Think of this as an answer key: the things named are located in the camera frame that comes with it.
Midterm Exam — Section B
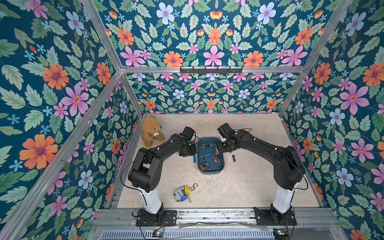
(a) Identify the teal plastic storage box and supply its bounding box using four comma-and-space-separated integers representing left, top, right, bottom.
196, 137, 225, 175

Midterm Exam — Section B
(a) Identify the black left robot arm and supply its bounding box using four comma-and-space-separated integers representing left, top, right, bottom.
128, 134, 196, 216

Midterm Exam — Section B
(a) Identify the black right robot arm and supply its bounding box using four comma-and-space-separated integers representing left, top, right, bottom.
218, 128, 305, 215

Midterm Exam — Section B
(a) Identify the brown teddy bear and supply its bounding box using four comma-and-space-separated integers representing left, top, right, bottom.
141, 116, 165, 149

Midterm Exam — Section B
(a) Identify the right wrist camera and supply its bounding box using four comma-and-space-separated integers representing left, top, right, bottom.
218, 123, 236, 140

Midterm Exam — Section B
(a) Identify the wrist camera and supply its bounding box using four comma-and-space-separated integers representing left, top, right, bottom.
218, 123, 236, 140
181, 127, 195, 141

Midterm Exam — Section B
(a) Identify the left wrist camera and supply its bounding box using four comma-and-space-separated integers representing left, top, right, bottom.
181, 127, 195, 141

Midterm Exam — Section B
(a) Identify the keychain toy with yellow cap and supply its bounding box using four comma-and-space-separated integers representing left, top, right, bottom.
173, 183, 198, 203

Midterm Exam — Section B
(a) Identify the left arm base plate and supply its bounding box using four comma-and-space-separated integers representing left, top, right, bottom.
136, 210, 178, 227

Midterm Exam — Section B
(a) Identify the black hook rail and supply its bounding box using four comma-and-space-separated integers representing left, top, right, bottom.
179, 67, 243, 75

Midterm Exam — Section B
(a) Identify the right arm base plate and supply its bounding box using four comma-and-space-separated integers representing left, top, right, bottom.
254, 206, 297, 226

